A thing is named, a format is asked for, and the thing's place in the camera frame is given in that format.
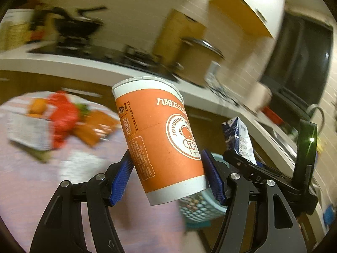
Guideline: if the blue white milk carton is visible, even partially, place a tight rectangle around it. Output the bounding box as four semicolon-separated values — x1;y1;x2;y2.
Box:
222;117;257;165

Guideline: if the orange paper cup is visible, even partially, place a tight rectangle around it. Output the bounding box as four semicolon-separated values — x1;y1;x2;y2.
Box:
112;77;207;206

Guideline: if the white dotted paper napkin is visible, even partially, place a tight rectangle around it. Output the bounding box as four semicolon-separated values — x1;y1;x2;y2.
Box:
58;150;107;184

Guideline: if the light blue trash basket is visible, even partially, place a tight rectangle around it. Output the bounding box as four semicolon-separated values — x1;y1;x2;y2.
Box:
178;152;230;223

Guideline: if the steel sink faucet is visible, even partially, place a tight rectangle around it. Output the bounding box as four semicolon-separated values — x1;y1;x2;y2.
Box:
306;104;326;135

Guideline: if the white electric kettle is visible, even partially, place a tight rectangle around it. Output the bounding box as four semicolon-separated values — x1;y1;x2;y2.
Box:
243;82;273;114

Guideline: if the orange foil snack packet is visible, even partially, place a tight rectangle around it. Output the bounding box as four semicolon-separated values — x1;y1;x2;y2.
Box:
72;110;119;147

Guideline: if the red plastic bag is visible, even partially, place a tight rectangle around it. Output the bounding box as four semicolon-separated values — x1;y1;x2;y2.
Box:
47;91;79;149

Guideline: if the green vegetable stalk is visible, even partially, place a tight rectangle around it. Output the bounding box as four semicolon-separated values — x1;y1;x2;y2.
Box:
75;103;90;118

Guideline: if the black microwave oven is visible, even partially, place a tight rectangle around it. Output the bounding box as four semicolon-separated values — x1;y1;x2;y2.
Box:
261;13;333;122

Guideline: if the white plug-in timer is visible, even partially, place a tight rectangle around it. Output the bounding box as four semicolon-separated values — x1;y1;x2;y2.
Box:
204;61;221;86

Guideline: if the large steel stockpot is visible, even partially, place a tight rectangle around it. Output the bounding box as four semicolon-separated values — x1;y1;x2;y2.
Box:
173;37;225;87

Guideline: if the black gas stove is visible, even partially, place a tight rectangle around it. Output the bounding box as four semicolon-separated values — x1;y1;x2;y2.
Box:
29;36;178;82

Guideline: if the wooden cutting board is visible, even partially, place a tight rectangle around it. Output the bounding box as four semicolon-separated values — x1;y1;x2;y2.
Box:
152;9;206;66

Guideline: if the black wok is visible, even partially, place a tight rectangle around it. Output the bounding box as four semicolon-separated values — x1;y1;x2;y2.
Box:
49;6;108;38

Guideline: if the yellow woven basket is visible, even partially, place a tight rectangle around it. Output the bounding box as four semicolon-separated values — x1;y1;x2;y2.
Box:
1;9;34;52

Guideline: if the white wall cabinet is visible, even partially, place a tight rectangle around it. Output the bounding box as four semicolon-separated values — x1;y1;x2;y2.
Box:
209;0;285;39

